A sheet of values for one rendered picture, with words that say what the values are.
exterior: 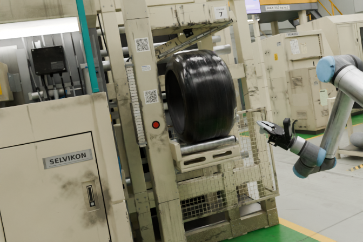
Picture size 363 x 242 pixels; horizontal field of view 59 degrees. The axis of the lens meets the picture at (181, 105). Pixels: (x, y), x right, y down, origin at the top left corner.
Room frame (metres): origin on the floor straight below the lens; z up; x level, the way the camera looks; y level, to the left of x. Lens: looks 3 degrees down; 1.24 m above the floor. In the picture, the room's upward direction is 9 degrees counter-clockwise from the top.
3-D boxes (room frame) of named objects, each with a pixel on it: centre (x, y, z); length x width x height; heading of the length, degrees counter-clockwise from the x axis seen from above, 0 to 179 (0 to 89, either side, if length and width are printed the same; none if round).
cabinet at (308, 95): (6.23, -2.63, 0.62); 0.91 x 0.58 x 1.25; 115
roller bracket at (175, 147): (1.90, 0.11, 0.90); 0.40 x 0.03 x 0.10; 15
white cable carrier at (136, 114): (1.80, 0.25, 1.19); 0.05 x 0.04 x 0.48; 15
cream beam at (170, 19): (2.26, -0.11, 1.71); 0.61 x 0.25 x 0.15; 105
